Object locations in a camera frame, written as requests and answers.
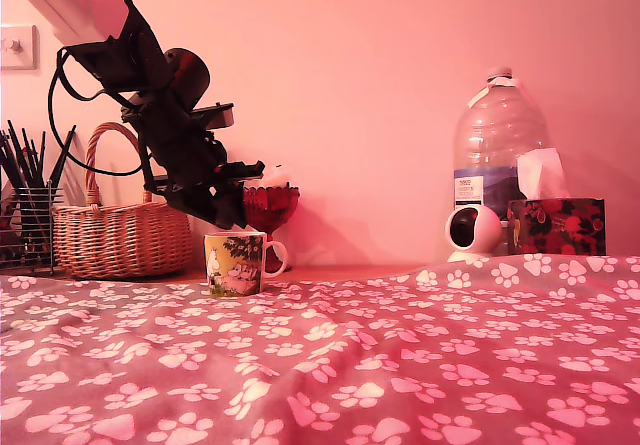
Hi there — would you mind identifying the pale candle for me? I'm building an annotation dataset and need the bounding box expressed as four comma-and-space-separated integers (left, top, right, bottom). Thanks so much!
260, 163, 292, 190

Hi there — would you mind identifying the wall switch plate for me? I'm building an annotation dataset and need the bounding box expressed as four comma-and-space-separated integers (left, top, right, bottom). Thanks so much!
0, 24, 40, 71

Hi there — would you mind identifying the pale flask with black cap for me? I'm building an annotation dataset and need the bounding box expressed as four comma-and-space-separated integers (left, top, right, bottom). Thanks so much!
192, 214, 207, 267

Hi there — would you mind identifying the paw-print cloth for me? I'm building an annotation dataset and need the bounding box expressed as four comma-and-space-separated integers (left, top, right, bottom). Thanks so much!
0, 253, 640, 445

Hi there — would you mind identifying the large clear plastic water bottle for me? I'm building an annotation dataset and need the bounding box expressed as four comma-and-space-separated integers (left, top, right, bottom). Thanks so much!
452, 67, 550, 224

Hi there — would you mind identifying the red glass goblet bowl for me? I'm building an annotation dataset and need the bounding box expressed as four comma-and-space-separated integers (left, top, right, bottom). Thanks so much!
242, 186, 302, 274

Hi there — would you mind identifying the metal wire utensil rack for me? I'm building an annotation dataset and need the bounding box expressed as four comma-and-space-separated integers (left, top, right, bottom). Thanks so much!
0, 179, 66, 277

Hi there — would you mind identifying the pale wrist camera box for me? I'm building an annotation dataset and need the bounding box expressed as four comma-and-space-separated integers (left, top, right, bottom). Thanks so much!
189, 102, 236, 130

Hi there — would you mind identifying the black chopstick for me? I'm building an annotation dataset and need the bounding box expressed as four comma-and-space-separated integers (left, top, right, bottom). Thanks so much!
7, 120, 37, 189
49, 124, 78, 187
37, 131, 48, 186
0, 131, 24, 190

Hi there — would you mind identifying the small white round camera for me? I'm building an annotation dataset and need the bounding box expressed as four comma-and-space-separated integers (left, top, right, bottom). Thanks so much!
444, 205, 503, 265

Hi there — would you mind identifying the cartoon print mug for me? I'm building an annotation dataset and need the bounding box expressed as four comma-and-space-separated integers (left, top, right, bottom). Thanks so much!
203, 231, 290, 299

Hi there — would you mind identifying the wicker basket with handle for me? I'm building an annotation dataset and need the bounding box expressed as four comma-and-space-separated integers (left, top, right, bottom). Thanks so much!
52, 121, 194, 280

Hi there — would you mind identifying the floral tissue box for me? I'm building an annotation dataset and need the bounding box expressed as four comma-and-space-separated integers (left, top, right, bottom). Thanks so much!
506, 197, 607, 257

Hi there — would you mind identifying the white tissue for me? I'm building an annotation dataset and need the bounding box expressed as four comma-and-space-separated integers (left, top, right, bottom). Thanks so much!
516, 147, 569, 201

